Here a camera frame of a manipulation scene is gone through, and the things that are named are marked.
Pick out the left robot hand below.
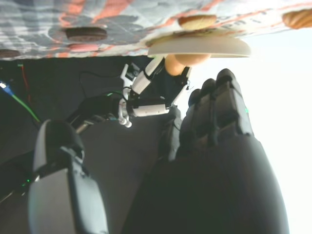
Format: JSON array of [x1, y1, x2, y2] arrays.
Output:
[[28, 68, 291, 234]]

